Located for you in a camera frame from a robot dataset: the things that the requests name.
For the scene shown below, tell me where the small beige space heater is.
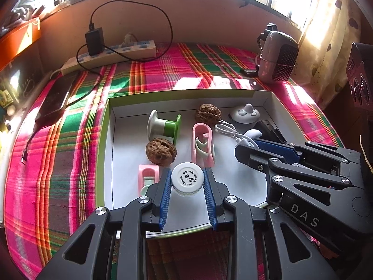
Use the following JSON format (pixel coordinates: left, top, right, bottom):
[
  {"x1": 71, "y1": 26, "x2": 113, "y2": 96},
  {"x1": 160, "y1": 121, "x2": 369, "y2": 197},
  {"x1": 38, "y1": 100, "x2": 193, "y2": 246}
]
[{"x1": 256, "y1": 23, "x2": 300, "y2": 83}]

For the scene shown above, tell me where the beige power strip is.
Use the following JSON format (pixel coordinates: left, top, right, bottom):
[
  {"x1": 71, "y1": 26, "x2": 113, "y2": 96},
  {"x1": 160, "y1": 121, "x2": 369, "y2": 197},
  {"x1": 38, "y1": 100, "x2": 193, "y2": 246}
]
[{"x1": 61, "y1": 39, "x2": 158, "y2": 75}]

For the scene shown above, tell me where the pink green plaid blanket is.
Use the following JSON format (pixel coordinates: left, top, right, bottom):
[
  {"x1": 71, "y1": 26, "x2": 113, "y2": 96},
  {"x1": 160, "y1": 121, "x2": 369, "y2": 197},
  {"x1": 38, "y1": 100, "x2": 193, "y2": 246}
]
[{"x1": 4, "y1": 42, "x2": 344, "y2": 280}]

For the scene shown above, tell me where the white plug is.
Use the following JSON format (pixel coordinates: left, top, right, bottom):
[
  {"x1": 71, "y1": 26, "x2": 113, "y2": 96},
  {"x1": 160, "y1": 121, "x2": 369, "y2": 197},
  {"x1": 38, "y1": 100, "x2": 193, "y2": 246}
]
[{"x1": 122, "y1": 32, "x2": 137, "y2": 46}]

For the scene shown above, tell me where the black charging cable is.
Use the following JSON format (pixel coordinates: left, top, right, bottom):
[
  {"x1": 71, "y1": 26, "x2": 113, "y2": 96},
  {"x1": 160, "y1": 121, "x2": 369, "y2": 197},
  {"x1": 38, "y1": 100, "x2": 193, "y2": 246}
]
[{"x1": 62, "y1": 0, "x2": 174, "y2": 107}]

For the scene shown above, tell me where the short black cable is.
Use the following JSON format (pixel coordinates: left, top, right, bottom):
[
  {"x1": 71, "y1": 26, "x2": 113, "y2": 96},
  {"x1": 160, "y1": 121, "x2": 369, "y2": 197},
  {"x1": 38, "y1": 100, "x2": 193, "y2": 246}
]
[{"x1": 21, "y1": 121, "x2": 40, "y2": 165}]

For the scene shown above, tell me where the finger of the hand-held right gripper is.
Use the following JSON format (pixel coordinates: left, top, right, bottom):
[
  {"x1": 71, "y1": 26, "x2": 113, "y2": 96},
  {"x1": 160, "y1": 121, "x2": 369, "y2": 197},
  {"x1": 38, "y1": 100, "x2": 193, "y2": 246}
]
[
  {"x1": 235, "y1": 145, "x2": 365, "y2": 205},
  {"x1": 256, "y1": 139, "x2": 363, "y2": 168}
]

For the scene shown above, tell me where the green and white spool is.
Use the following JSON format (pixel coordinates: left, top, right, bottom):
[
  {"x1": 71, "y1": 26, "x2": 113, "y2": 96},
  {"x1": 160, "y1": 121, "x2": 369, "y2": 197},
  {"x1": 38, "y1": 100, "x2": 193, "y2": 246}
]
[{"x1": 146, "y1": 110, "x2": 182, "y2": 145}]

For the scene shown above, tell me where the grey white spinning top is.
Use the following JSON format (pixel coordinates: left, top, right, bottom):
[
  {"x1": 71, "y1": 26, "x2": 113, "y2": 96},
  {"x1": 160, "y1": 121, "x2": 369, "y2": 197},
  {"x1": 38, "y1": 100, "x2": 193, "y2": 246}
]
[{"x1": 230, "y1": 103, "x2": 260, "y2": 124}]

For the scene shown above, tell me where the white usb cable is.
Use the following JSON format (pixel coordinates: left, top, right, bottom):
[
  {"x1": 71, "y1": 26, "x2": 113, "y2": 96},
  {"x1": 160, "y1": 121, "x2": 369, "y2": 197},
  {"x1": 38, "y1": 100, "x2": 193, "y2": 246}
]
[{"x1": 215, "y1": 122, "x2": 258, "y2": 149}]

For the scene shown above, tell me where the white mushroom-shaped gadget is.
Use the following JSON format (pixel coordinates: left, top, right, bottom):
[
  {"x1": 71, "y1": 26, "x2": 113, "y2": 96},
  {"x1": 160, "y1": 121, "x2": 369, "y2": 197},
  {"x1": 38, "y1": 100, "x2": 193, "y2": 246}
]
[{"x1": 245, "y1": 129, "x2": 263, "y2": 142}]

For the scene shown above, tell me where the white round jar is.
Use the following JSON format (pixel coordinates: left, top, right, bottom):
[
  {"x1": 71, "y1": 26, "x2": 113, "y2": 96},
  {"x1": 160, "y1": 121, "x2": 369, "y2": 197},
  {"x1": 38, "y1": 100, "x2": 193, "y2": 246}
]
[{"x1": 170, "y1": 162, "x2": 205, "y2": 196}]

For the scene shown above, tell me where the brown walnut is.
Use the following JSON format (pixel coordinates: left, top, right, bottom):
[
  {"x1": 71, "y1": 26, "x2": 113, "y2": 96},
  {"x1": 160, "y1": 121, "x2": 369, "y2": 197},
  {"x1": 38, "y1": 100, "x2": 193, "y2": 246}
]
[
  {"x1": 195, "y1": 103, "x2": 221, "y2": 123},
  {"x1": 146, "y1": 138, "x2": 177, "y2": 166}
]

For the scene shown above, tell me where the small green printed card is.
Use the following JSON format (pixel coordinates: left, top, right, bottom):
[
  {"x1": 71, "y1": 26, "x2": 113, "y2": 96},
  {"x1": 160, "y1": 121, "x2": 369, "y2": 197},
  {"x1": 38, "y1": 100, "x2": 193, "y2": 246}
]
[{"x1": 0, "y1": 90, "x2": 15, "y2": 107}]

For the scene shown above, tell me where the black smartphone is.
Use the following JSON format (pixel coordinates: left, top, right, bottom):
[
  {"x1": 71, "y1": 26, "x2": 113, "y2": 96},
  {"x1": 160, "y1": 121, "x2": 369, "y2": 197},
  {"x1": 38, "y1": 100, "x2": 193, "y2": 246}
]
[{"x1": 35, "y1": 70, "x2": 81, "y2": 127}]

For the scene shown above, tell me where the pink and mint clip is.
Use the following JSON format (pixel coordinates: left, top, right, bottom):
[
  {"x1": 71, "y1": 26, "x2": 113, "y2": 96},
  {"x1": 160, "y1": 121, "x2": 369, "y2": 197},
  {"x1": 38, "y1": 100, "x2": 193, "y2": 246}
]
[
  {"x1": 138, "y1": 164, "x2": 161, "y2": 196},
  {"x1": 191, "y1": 123, "x2": 216, "y2": 167}
]

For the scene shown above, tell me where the cream patterned curtain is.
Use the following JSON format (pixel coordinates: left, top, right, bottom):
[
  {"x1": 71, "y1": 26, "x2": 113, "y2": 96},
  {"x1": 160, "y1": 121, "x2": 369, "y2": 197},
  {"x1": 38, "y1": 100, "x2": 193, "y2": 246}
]
[{"x1": 297, "y1": 0, "x2": 363, "y2": 111}]

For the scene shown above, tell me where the black rectangular device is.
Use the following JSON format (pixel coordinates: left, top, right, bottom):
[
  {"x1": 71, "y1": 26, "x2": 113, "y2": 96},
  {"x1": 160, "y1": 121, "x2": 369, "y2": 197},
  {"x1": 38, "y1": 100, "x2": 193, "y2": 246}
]
[{"x1": 253, "y1": 119, "x2": 287, "y2": 145}]

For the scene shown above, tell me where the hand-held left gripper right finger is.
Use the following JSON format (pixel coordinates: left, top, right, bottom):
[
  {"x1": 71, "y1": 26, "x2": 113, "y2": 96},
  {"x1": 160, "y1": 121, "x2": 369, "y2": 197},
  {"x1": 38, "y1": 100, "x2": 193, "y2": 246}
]
[{"x1": 203, "y1": 168, "x2": 340, "y2": 280}]

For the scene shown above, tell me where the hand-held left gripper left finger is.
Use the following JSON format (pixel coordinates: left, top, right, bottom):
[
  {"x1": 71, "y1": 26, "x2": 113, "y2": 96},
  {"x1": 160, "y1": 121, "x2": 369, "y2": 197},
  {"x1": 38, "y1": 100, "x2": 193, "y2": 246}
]
[{"x1": 41, "y1": 168, "x2": 172, "y2": 280}]

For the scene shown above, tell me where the orange shelf with clutter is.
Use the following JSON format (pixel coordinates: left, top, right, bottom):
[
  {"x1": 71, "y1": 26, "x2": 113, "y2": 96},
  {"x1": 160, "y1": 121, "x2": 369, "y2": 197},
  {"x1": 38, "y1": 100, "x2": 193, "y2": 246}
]
[{"x1": 0, "y1": 17, "x2": 42, "y2": 70}]

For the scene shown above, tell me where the black charger adapter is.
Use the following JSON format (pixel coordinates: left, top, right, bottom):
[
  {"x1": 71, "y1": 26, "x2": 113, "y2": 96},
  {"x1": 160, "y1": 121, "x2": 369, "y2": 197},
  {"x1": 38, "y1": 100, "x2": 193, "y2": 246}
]
[{"x1": 84, "y1": 23, "x2": 106, "y2": 56}]

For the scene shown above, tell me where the shallow white cardboard box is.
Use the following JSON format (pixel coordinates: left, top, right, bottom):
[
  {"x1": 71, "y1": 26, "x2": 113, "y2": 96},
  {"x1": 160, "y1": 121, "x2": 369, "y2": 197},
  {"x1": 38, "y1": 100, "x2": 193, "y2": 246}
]
[{"x1": 96, "y1": 88, "x2": 344, "y2": 235}]

